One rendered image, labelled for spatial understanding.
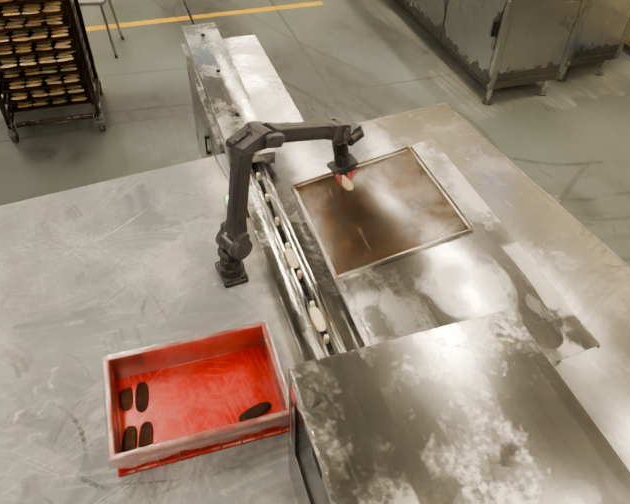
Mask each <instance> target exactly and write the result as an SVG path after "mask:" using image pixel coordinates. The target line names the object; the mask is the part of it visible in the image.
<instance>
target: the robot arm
mask: <svg viewBox="0 0 630 504"><path fill-rule="evenodd" d="M363 137H364V131H363V129H362V126H361V125H359V124H357V123H356V122H354V121H353V122H351V123H350V124H347V123H345V122H343V121H341V120H339V119H337V118H336V117H328V118H327V119H324V120H321V121H308V122H290V123H272V122H265V123H263V122H262V121H248V122H247V123H246V124H245V125H244V126H243V127H242V128H241V129H239V130H238V131H237V132H235V133H234V134H233V135H231V136H230V137H229V138H227V139H226V146H227V147H228V148H229V154H230V174H229V189H228V204H227V217H226V221H224V222H222V223H221V225H220V230H219V232H218V233H217V235H216V238H215V241H216V243H217V244H218V245H219V248H217V251H218V256H220V261H216V262H215V267H216V269H217V271H218V274H219V276H220V278H221V280H222V283H223V285H224V287H225V288H230V287H234V286H237V285H240V284H243V283H247V282H248V281H249V277H248V275H247V273H246V271H245V269H244V263H243V259H245V258H246V257H247V256H248V255H249V254H250V253H251V251H252V248H253V244H252V242H251V241H250V240H249V239H250V234H248V233H247V207H248V196H249V185H250V175H251V165H252V160H253V157H254V155H255V152H258V151H261V150H264V149H267V148H279V147H282V145H283V143H290V142H301V141H312V140H331V143H332V149H333V156H334V160H333V161H330V162H328V163H327V167H328V168H330V170H331V171H332V173H333V174H334V175H335V177H336V178H337V180H338V182H339V184H340V186H342V175H344V174H346V173H347V175H348V179H349V180H350V182H351V181H352V178H353V176H354V175H355V173H356V171H357V166H356V165H359V163H358V161H357V160H356V158H355V157H354V156H353V155H352V154H351V153H349V149H348V146H353V145H354V144H355V143H356V142H358V141H359V140H360V139H362V138H363ZM350 172H351V175H350Z"/></svg>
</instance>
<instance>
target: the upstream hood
mask: <svg viewBox="0 0 630 504"><path fill-rule="evenodd" d="M181 28H182V32H183V37H184V40H185V42H186V45H187V48H188V50H189V53H190V56H191V58H192V61H193V64H194V66H195V69H196V72H197V74H198V77H199V80H200V82H201V85H202V88H203V90H204V93H205V96H206V98H207V101H208V104H209V106H210V109H211V111H212V114H213V117H214V119H215V122H216V125H217V127H218V130H219V133H220V135H221V138H222V141H223V143H224V146H225V149H226V151H227V154H228V157H229V159H230V154H229V148H228V147H227V146H226V139H227V138H229V137H230V136H231V135H233V134H234V133H235V132H237V131H238V130H239V129H241V128H242V127H243V126H244V125H245V124H246V123H247V122H248V121H261V120H260V118H259V115H258V113H257V111H256V109H255V107H254V105H253V103H252V101H251V99H250V96H249V94H248V92H247V90H246V88H245V86H244V84H243V82H242V80H241V78H240V75H239V73H238V71H237V69H236V67H235V65H234V63H233V61H232V59H231V56H230V54H229V52H228V50H227V48H226V46H225V44H224V42H223V40H222V38H221V35H220V33H219V31H218V29H217V27H216V25H215V23H214V22H212V23H204V24H195V25H186V26H181ZM275 155H276V151H275V149H274V148H267V149H264V150H261V151H258V152H255V155H254V157H253V160H252V163H255V162H260V161H264V163H265V164H269V163H274V164H275Z"/></svg>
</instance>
